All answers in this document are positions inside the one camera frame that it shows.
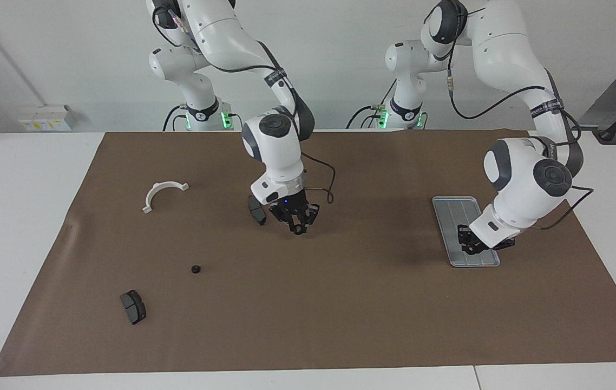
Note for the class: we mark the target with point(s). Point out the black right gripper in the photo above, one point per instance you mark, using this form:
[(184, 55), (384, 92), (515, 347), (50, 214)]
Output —
[(292, 208)]

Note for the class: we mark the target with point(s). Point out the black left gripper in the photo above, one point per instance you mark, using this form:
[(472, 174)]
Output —
[(482, 249)]

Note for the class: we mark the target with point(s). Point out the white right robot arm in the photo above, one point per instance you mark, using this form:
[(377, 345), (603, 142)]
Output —
[(275, 146)]

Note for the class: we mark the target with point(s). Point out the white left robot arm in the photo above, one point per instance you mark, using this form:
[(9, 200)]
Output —
[(524, 179)]

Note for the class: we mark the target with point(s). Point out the silver metal tray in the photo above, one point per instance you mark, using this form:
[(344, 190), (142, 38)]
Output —
[(451, 216)]

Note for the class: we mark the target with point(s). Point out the long dark brake pad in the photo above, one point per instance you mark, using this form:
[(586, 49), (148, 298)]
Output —
[(255, 211)]

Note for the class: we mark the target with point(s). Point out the brown paper mat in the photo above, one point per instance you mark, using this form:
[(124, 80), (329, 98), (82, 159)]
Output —
[(340, 314)]

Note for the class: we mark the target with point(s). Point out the short dark brake pad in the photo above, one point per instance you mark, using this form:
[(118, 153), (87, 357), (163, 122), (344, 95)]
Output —
[(133, 307)]

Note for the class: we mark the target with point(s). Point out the white curved plastic bracket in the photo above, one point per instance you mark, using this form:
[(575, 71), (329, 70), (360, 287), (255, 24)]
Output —
[(152, 194)]

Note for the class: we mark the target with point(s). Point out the white wall socket box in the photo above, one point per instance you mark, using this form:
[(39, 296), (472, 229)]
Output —
[(43, 119)]

